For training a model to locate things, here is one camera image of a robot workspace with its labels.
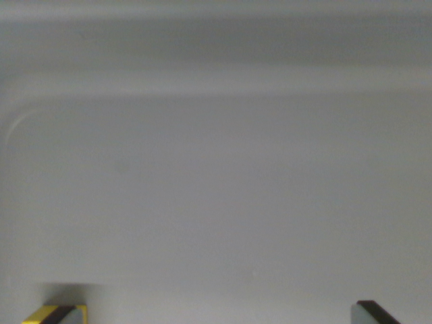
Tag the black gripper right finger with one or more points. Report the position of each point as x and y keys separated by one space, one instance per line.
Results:
x=369 y=314

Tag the grey plastic bin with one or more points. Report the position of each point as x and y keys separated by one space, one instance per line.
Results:
x=216 y=152

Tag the yellow wooden cube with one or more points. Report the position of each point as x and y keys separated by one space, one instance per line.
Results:
x=40 y=314

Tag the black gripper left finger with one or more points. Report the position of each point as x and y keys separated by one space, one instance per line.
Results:
x=65 y=315

